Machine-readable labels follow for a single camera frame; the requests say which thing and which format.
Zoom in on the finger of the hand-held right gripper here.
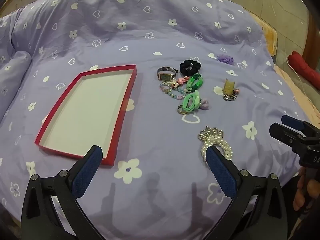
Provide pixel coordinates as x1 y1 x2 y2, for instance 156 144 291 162
281 115 304 132
269 122 304 152

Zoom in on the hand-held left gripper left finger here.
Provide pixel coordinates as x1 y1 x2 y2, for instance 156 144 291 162
20 145 110 240

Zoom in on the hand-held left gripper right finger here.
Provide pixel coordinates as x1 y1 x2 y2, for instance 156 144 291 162
200 145 288 240

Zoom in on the red shallow cardboard box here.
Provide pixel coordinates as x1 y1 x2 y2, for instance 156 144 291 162
34 64 137 167

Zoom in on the silver chain bracelet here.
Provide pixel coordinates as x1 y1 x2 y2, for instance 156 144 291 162
223 88 241 102

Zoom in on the purple tassel hair tie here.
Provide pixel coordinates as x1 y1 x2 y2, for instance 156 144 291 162
196 98 209 111

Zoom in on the yellow cat hair clip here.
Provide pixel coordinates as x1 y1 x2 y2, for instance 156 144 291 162
222 79 236 96

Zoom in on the mint green hair tie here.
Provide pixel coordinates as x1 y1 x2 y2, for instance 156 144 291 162
182 91 201 111

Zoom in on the pastel glass bead bracelet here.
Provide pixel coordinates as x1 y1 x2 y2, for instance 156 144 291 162
159 82 187 100

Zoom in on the colourful candy bead bracelet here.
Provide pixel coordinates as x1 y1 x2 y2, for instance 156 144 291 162
169 76 189 88

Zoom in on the rose gold wrist watch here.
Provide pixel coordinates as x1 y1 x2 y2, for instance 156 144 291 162
157 67 179 82

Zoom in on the black scrunchie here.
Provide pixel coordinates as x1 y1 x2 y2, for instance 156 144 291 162
180 59 202 76

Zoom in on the person's right hand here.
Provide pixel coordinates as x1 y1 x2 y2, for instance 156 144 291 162
293 167 320 212

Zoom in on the peach bed sheet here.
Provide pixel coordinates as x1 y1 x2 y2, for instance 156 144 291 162
250 12 320 128

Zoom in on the red cloth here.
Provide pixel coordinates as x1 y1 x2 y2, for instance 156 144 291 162
287 50 320 91

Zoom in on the purple flower print blanket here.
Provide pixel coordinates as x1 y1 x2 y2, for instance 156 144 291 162
0 0 313 240

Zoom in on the white pearl hair tie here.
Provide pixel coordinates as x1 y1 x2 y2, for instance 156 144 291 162
198 126 233 162

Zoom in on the purple flower hair tie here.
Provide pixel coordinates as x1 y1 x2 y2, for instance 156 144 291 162
216 55 235 65

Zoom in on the green braided bracelet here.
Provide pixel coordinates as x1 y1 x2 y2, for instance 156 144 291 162
185 73 203 92

